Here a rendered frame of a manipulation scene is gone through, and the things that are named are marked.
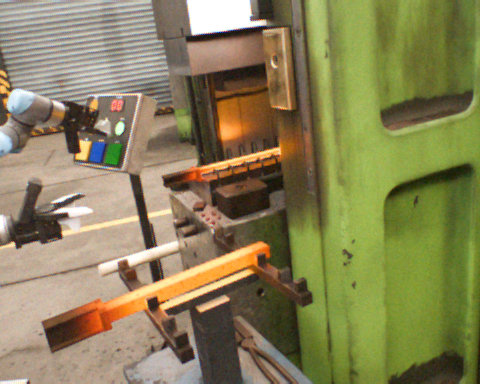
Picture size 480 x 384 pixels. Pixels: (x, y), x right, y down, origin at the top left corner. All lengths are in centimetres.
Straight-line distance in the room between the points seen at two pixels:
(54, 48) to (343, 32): 843
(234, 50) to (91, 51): 793
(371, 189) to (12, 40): 860
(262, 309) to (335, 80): 66
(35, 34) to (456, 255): 852
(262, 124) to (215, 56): 44
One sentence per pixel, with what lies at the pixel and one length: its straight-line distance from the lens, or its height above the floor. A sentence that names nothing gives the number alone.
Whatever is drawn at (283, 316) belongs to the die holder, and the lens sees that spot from 133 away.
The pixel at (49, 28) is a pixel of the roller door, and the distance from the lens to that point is 917.
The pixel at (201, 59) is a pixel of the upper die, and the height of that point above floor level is 131.
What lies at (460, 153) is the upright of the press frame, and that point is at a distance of 116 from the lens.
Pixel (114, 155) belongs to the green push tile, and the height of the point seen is 101.
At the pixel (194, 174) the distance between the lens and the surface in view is 130.
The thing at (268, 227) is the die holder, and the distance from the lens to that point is 119.
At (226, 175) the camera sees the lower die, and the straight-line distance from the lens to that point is 126.
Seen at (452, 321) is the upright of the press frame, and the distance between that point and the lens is 144.
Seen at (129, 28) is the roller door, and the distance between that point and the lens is 909.
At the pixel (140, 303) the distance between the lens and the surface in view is 78.
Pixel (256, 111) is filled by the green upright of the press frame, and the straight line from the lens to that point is 156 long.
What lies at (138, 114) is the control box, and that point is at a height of 113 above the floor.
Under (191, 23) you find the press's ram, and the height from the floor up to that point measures 139.
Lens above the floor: 136
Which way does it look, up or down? 19 degrees down
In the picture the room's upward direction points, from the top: 8 degrees counter-clockwise
